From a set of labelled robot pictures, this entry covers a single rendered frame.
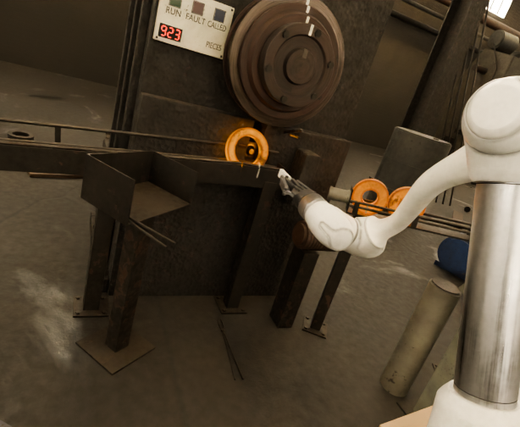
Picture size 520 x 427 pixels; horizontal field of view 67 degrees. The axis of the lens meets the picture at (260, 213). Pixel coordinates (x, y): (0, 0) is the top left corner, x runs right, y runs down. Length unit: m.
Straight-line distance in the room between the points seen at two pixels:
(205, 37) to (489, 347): 1.30
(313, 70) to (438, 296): 0.95
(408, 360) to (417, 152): 2.66
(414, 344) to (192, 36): 1.44
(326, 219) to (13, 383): 1.07
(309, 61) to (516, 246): 0.98
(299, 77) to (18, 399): 1.36
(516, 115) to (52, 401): 1.37
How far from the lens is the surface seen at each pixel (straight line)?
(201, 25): 1.58
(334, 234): 1.11
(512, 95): 0.72
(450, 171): 0.98
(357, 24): 1.88
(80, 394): 1.47
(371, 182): 1.72
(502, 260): 0.76
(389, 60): 9.72
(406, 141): 4.14
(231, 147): 1.58
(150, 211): 1.23
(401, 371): 1.82
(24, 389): 1.50
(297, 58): 1.47
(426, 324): 1.70
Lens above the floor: 1.09
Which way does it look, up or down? 20 degrees down
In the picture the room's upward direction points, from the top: 17 degrees clockwise
